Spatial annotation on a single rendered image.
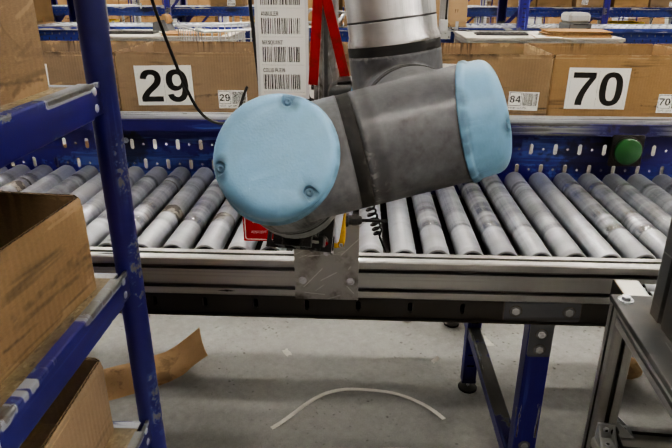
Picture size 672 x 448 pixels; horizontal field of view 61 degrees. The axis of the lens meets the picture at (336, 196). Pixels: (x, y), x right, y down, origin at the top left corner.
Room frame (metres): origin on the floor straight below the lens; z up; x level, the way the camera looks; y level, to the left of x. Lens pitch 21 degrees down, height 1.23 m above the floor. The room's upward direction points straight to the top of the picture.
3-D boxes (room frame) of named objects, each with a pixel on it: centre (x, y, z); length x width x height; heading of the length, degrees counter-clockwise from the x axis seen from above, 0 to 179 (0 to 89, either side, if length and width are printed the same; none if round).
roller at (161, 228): (1.25, 0.38, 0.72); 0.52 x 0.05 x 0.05; 177
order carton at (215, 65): (1.70, 0.40, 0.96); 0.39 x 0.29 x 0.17; 87
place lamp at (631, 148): (1.43, -0.77, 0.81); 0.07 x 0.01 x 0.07; 87
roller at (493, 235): (1.21, -0.34, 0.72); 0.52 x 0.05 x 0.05; 177
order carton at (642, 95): (1.65, -0.77, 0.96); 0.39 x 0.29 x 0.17; 87
